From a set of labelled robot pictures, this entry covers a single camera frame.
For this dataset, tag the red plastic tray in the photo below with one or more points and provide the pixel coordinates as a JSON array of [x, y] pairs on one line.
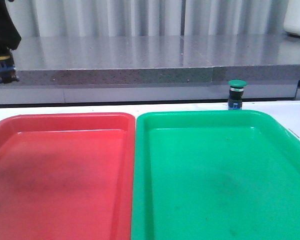
[[66, 176]]

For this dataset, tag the green mushroom push button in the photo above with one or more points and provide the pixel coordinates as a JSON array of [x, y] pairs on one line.
[[236, 91]]

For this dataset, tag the grey stone platform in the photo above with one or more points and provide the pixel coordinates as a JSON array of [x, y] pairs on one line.
[[156, 60]]

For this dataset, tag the red mushroom push button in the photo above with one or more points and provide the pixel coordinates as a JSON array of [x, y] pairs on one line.
[[8, 73]]

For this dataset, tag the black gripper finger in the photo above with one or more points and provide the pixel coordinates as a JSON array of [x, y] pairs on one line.
[[9, 36]]

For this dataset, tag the green plastic tray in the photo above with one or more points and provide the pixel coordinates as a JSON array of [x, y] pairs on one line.
[[215, 175]]

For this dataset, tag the white container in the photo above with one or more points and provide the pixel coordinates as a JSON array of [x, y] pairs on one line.
[[291, 23]]

